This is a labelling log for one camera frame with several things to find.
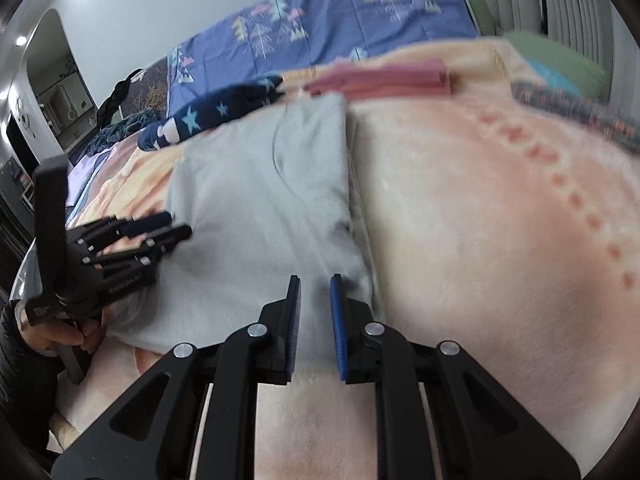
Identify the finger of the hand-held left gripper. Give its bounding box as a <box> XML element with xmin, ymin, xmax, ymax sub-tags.
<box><xmin>67</xmin><ymin>211</ymin><xmax>174</xmax><ymax>257</ymax></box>
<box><xmin>80</xmin><ymin>225</ymin><xmax>193</xmax><ymax>281</ymax></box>

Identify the grey curtain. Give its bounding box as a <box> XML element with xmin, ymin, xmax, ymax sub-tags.
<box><xmin>492</xmin><ymin>0</ymin><xmax>621</xmax><ymax>68</ymax></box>

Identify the blue patterned pillow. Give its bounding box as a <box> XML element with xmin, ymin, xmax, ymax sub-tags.
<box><xmin>167</xmin><ymin>0</ymin><xmax>481</xmax><ymax>118</ymax></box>

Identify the peach fleece blanket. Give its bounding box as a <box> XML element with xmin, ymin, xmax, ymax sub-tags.
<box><xmin>47</xmin><ymin>35</ymin><xmax>640</xmax><ymax>480</ymax></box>

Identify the grey garment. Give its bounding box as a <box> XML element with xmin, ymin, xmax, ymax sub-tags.
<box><xmin>107</xmin><ymin>92</ymin><xmax>383</xmax><ymax>366</ymax></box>

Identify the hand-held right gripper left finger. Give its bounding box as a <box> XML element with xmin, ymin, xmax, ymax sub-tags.
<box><xmin>51</xmin><ymin>275</ymin><xmax>302</xmax><ymax>480</ymax></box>

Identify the navy star-print garment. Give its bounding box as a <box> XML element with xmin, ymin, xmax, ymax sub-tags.
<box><xmin>137</xmin><ymin>74</ymin><xmax>286</xmax><ymax>152</ymax></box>

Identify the teal cloth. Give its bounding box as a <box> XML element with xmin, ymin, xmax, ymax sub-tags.
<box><xmin>527</xmin><ymin>57</ymin><xmax>586</xmax><ymax>95</ymax></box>

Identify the black cloth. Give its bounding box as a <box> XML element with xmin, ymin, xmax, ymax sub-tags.
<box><xmin>95</xmin><ymin>67</ymin><xmax>146</xmax><ymax>126</ymax></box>

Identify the multicolour patterned cloth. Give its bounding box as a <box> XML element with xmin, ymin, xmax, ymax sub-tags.
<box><xmin>510</xmin><ymin>80</ymin><xmax>640</xmax><ymax>153</ymax></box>

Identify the dark blue knit cloth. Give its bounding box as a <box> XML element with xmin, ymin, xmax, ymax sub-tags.
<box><xmin>85</xmin><ymin>107</ymin><xmax>166</xmax><ymax>157</ymax></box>

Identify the green pillow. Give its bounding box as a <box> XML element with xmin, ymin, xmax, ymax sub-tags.
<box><xmin>502</xmin><ymin>29</ymin><xmax>608</xmax><ymax>98</ymax></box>

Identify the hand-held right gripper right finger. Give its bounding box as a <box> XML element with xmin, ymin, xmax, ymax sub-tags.
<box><xmin>328</xmin><ymin>274</ymin><xmax>581</xmax><ymax>480</ymax></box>

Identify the lavender cloth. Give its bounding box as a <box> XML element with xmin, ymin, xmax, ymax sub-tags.
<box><xmin>65</xmin><ymin>152</ymin><xmax>110</xmax><ymax>211</ymax></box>

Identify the pink folded garment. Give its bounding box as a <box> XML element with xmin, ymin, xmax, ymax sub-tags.
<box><xmin>302</xmin><ymin>59</ymin><xmax>453</xmax><ymax>98</ymax></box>

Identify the person's left forearm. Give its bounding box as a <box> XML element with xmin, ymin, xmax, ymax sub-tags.
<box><xmin>0</xmin><ymin>300</ymin><xmax>62</xmax><ymax>463</ymax></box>

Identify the person's left hand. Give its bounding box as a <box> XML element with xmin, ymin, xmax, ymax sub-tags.
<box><xmin>20</xmin><ymin>305</ymin><xmax>109</xmax><ymax>356</ymax></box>

